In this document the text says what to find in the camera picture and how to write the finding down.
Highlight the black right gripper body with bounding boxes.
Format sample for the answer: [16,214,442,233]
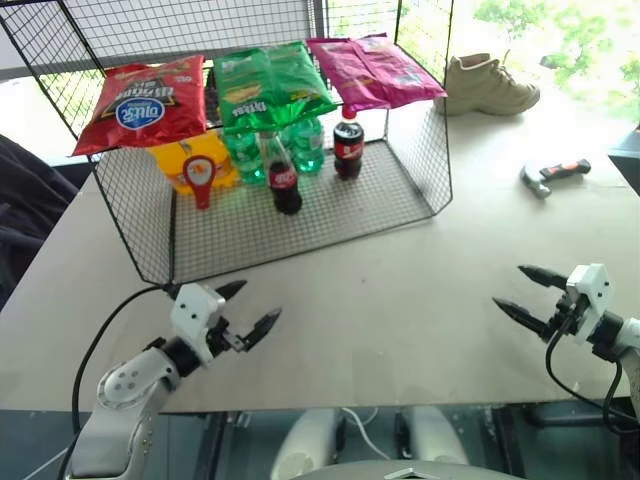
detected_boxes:
[548,285,582,343]

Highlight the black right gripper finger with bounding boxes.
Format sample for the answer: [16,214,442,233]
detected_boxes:
[517,264,571,290]
[491,297,554,344]

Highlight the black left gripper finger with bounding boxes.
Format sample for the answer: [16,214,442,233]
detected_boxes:
[242,307,284,351]
[214,279,249,303]

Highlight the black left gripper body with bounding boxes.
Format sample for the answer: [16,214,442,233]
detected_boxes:
[203,319,252,359]

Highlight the glass cola bottle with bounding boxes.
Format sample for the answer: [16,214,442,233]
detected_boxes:
[259,130,304,217]

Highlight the green plastic soda bottle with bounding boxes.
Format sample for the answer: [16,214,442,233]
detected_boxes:
[222,128,267,186]
[285,116,327,176]

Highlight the plastic cola bottle red cap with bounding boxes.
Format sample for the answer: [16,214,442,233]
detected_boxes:
[332,105,366,182]

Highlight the white rounded robot leg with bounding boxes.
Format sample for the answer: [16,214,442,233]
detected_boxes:
[269,407,347,480]
[398,405,472,467]

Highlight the yellow snack bag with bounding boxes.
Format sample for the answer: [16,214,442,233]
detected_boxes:
[149,130,242,197]

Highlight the dark flat object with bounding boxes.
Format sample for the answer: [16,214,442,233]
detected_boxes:
[606,123,640,197]

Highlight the grey robot torso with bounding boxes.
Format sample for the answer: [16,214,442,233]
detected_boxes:
[298,459,532,480]

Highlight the beige shoe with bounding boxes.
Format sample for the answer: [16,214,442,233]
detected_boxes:
[434,49,543,118]

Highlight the red chips bag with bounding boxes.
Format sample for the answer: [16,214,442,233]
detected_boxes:
[72,53,208,158]

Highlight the green chips bag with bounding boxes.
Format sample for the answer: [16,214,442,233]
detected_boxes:
[213,40,339,136]

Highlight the dark fabric object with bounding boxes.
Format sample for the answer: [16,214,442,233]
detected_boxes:
[0,133,82,312]

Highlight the pink chips bag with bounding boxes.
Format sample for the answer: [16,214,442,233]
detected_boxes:
[305,33,448,114]

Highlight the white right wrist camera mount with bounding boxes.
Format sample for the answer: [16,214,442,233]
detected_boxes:
[564,263,613,347]

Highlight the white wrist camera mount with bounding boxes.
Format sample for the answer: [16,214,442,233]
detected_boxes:
[169,282,227,360]
[564,263,613,347]

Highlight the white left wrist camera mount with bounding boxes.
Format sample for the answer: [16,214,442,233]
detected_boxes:
[169,282,227,360]

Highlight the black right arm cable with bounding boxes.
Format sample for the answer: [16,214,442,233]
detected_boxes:
[544,319,640,427]

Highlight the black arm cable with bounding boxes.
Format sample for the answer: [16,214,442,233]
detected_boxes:
[71,283,182,442]
[544,319,640,427]

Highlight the black wire mesh shelf rack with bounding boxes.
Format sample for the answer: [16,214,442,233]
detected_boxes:
[0,0,456,287]

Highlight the hammer with black orange handle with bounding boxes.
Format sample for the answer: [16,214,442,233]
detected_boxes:
[519,158,593,201]

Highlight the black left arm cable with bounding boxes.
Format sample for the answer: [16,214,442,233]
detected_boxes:
[71,283,182,442]

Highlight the white thin cable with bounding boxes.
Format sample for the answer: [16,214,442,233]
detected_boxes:
[341,407,392,462]

